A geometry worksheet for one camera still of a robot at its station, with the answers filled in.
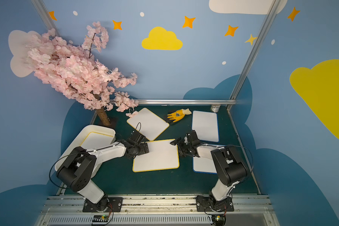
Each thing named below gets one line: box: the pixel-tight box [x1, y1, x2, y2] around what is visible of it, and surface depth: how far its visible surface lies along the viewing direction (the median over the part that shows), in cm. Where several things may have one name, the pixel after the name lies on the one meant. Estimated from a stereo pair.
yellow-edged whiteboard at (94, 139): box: [80, 131, 114, 150], surface depth 101 cm
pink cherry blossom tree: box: [25, 21, 139, 127], surface depth 71 cm
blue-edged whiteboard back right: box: [191, 110, 220, 143], surface depth 117 cm
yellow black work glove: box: [167, 108, 193, 123], surface depth 117 cm
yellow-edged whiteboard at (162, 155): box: [132, 138, 180, 173], surface depth 90 cm
